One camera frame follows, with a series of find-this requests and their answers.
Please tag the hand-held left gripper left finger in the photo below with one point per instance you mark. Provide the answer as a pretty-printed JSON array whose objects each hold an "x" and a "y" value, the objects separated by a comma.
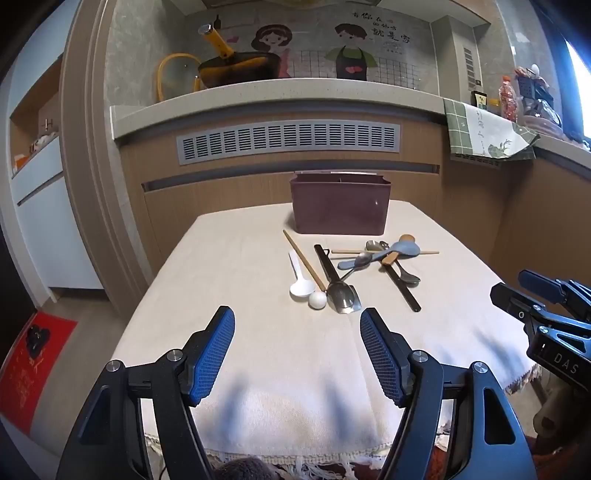
[{"x": 212, "y": 355}]

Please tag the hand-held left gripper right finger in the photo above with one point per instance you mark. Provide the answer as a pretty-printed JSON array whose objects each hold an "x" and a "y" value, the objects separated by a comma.
[{"x": 381, "y": 355}]

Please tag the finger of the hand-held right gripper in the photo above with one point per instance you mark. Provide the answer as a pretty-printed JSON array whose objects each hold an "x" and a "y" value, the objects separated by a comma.
[
  {"x": 540, "y": 286},
  {"x": 512, "y": 297}
]

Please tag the small white round spoon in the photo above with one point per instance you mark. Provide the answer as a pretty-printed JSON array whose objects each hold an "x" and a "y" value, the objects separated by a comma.
[{"x": 317, "y": 301}]

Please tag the white plastic spoon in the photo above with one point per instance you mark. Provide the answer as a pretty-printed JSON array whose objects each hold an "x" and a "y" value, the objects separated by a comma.
[{"x": 302, "y": 288}]

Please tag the wooden chopstick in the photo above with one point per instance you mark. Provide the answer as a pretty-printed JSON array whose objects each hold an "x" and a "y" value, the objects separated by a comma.
[
  {"x": 341, "y": 251},
  {"x": 304, "y": 262}
]

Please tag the purple plastic utensil holder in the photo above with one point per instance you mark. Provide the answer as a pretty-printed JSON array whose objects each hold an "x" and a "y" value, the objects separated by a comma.
[{"x": 339, "y": 207}]

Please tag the beige tube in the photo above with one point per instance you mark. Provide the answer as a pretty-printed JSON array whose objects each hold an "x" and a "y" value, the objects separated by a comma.
[{"x": 549, "y": 410}]

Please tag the wooden kitchen counter cabinet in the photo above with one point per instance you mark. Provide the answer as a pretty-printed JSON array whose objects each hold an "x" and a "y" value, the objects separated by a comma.
[{"x": 221, "y": 194}]

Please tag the green checkered towel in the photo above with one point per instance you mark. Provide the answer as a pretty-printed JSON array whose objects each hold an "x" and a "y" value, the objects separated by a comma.
[{"x": 480, "y": 129}]

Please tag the dark plastic bag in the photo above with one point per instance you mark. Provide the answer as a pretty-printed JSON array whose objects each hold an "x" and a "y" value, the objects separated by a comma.
[{"x": 545, "y": 115}]

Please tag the red floor mat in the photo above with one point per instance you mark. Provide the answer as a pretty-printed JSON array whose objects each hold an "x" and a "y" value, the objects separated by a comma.
[{"x": 32, "y": 369}]

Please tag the clear bottle with red contents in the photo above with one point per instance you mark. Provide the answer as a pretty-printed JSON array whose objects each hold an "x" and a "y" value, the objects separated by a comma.
[{"x": 508, "y": 99}]

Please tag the small yellow and black bottle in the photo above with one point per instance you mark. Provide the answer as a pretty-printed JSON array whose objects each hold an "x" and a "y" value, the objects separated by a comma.
[{"x": 480, "y": 99}]

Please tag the blue plastic basket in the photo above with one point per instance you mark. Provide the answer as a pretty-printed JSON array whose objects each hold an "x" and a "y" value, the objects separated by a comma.
[{"x": 528, "y": 85}]

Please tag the white cabinet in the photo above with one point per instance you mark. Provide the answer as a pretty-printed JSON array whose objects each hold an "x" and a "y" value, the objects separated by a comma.
[{"x": 41, "y": 221}]

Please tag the grey vent grille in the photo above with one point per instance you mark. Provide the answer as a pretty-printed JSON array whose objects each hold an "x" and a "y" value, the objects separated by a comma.
[{"x": 286, "y": 143}]

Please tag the glass lid with yellow rim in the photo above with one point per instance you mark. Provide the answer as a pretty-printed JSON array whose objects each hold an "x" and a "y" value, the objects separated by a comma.
[{"x": 180, "y": 74}]

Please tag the white wall vent panel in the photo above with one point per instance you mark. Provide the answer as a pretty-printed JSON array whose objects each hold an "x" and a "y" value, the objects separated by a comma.
[{"x": 469, "y": 69}]

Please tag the cartoon wall sticker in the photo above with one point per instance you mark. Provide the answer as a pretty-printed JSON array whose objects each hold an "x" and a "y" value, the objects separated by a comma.
[{"x": 351, "y": 50}]

